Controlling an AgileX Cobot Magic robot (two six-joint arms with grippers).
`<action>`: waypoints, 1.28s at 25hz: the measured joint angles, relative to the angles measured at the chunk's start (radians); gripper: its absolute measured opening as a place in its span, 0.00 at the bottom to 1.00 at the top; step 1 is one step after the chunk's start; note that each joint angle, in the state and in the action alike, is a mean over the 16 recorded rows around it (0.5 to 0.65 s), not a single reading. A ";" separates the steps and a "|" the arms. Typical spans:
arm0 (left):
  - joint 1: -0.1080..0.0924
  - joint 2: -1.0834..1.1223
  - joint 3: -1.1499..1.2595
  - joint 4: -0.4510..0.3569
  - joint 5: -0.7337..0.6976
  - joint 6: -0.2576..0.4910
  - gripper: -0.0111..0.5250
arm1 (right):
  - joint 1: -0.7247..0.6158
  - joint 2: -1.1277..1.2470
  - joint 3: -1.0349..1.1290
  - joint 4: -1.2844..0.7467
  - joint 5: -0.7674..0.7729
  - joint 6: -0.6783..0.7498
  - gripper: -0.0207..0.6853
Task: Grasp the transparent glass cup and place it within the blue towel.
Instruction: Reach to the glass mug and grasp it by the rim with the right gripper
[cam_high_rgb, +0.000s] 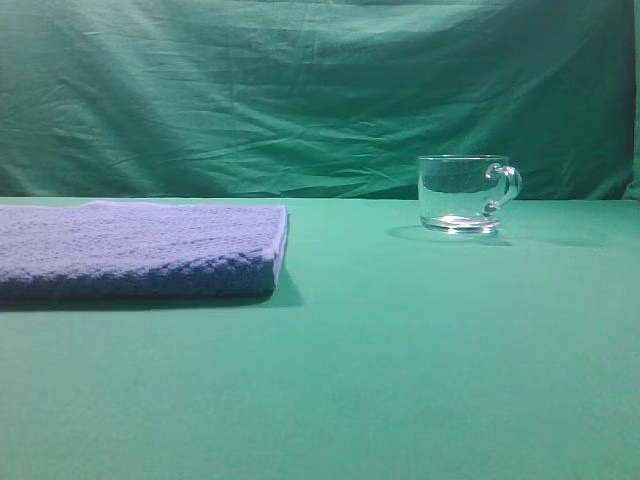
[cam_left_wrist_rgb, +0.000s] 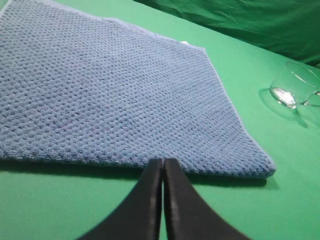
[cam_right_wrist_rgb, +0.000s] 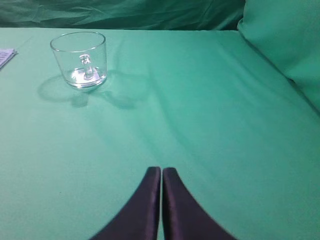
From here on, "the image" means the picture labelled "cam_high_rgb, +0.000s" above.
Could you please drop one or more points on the transparent glass cup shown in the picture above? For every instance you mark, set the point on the transparent glass cup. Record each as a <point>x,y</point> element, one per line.
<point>464,194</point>

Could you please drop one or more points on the folded blue towel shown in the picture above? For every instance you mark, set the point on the folded blue towel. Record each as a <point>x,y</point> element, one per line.
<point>107,249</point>

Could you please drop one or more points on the green backdrop cloth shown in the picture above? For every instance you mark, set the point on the green backdrop cloth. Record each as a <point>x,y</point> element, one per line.
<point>329,99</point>

